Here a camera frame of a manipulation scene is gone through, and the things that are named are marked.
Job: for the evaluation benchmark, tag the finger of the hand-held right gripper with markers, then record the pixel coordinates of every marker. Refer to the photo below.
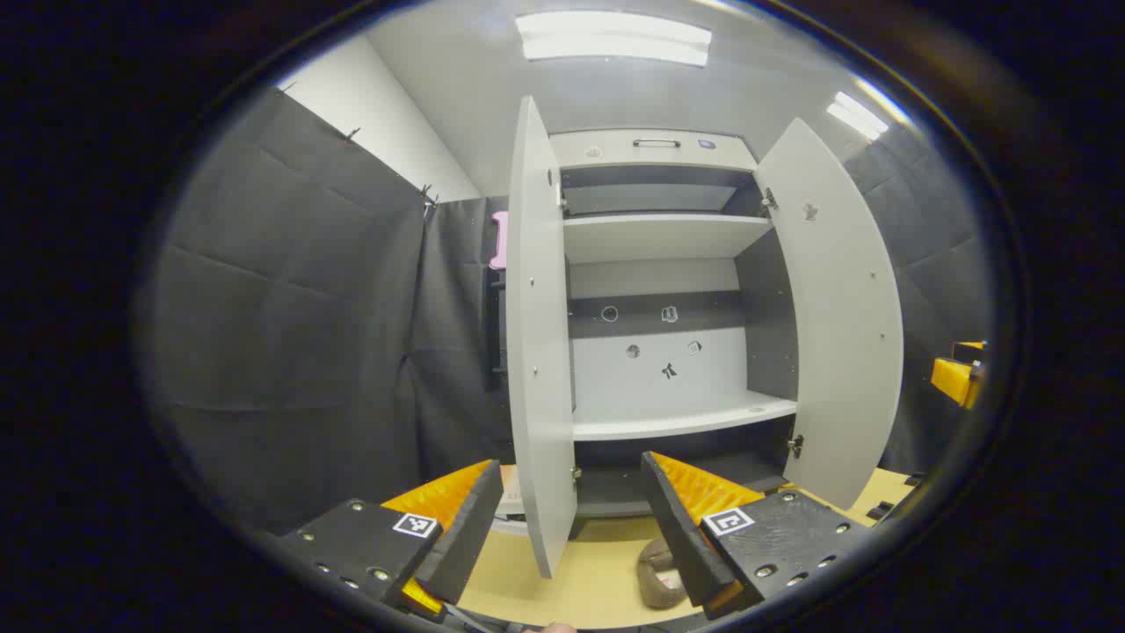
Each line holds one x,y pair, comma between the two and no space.
954,378

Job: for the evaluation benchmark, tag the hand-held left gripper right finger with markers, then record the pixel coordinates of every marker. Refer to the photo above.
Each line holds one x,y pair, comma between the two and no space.
677,536

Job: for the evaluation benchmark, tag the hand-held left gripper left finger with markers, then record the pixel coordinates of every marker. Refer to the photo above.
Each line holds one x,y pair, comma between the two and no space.
466,545

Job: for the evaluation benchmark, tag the brown fuzzy shoe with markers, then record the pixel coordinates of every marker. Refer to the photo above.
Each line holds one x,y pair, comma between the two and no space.
655,589

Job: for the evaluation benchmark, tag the grey shoe cabinet door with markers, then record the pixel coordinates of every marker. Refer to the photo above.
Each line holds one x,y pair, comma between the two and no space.
536,352
835,352

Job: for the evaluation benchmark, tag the grey shoe cabinet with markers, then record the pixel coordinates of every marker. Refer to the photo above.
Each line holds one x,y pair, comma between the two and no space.
659,237

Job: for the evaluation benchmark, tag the black backdrop cloth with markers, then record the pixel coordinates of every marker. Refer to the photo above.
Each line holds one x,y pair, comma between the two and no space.
290,352

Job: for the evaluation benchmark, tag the ceiling light panel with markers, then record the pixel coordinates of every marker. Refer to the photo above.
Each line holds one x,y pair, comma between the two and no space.
857,116
615,40

